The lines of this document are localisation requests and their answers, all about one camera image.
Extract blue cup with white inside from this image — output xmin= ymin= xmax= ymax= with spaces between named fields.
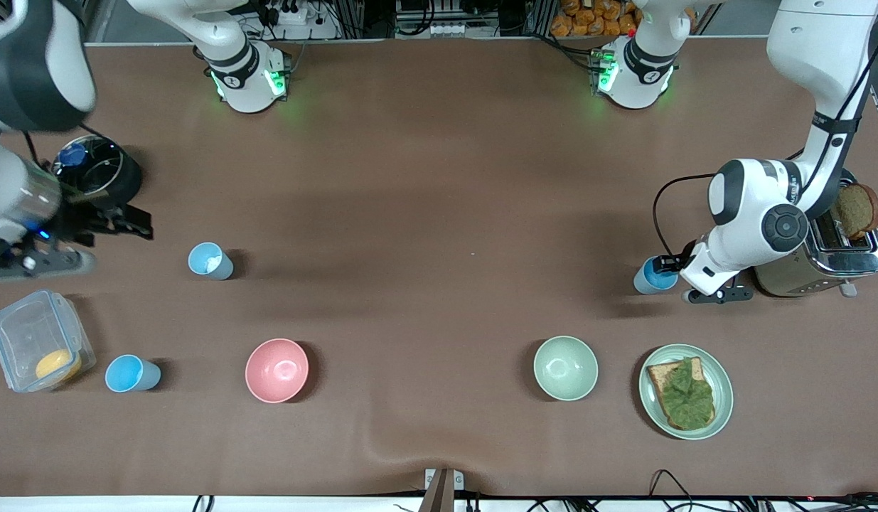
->
xmin=188 ymin=242 xmax=235 ymax=281

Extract brown bread slice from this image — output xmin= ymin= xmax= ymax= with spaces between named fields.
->
xmin=646 ymin=357 xmax=717 ymax=431

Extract long white power strip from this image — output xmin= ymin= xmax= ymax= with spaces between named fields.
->
xmin=396 ymin=21 xmax=469 ymax=38

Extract orange round food piece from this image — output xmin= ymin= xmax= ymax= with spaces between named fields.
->
xmin=35 ymin=348 xmax=82 ymax=383

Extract pale green plate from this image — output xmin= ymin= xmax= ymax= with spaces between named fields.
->
xmin=638 ymin=344 xmax=734 ymax=441

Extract green lettuce leaf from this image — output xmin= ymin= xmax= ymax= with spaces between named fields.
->
xmin=658 ymin=357 xmax=715 ymax=431

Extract beige chrome toaster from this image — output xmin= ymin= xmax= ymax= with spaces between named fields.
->
xmin=751 ymin=167 xmax=878 ymax=298

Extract black saucepan with blue handle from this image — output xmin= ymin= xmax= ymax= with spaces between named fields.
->
xmin=51 ymin=135 xmax=143 ymax=211

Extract blue plastic cup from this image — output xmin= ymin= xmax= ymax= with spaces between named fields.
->
xmin=105 ymin=354 xmax=162 ymax=393
xmin=633 ymin=256 xmax=680 ymax=295

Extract bag of orange buns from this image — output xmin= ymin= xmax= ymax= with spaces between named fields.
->
xmin=550 ymin=0 xmax=642 ymax=38

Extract black cable loop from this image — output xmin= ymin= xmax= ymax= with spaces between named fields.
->
xmin=648 ymin=469 xmax=697 ymax=498

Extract dark toast slice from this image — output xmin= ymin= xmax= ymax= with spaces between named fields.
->
xmin=830 ymin=183 xmax=878 ymax=240

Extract clear plastic food container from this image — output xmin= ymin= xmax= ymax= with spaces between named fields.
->
xmin=0 ymin=289 xmax=97 ymax=393

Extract white power strip with plugs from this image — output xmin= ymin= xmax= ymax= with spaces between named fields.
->
xmin=257 ymin=0 xmax=340 ymax=41

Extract pale green bowl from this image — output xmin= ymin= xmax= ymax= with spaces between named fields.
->
xmin=532 ymin=336 xmax=599 ymax=402

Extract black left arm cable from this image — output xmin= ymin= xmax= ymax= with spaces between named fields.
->
xmin=652 ymin=0 xmax=878 ymax=261

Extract pink bowl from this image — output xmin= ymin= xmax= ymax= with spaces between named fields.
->
xmin=245 ymin=338 xmax=310 ymax=404

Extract glass lid with blue knob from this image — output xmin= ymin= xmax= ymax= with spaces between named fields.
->
xmin=53 ymin=135 xmax=123 ymax=198

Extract metal table clamp bracket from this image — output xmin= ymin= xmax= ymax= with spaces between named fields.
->
xmin=423 ymin=467 xmax=465 ymax=512

